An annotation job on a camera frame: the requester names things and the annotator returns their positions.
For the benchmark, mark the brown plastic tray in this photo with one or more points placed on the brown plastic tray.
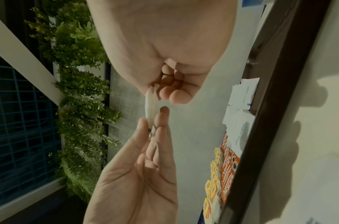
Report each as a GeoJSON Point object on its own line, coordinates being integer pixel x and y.
{"type": "Point", "coordinates": [269, 109]}

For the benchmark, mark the green plant wall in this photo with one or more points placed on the green plant wall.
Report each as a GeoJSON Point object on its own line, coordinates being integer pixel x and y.
{"type": "Point", "coordinates": [75, 43]}

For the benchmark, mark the row of white sugar packets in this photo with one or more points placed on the row of white sugar packets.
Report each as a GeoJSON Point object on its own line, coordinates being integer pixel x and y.
{"type": "Point", "coordinates": [241, 131]}
{"type": "Point", "coordinates": [241, 94]}

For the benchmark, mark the large glass window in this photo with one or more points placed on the large glass window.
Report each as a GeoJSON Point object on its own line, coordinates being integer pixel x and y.
{"type": "Point", "coordinates": [20, 131]}

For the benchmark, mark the person's left hand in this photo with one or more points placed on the person's left hand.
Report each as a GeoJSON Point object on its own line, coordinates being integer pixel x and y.
{"type": "Point", "coordinates": [130, 192]}

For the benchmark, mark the row of red Nescafe sachets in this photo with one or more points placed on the row of red Nescafe sachets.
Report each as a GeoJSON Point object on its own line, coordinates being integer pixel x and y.
{"type": "Point", "coordinates": [227, 175]}

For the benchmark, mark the white sugar packet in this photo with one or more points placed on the white sugar packet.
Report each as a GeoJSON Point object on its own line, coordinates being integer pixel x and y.
{"type": "Point", "coordinates": [150, 109]}

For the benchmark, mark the person's right hand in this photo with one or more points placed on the person's right hand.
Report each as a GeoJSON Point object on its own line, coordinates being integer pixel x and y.
{"type": "Point", "coordinates": [163, 39]}

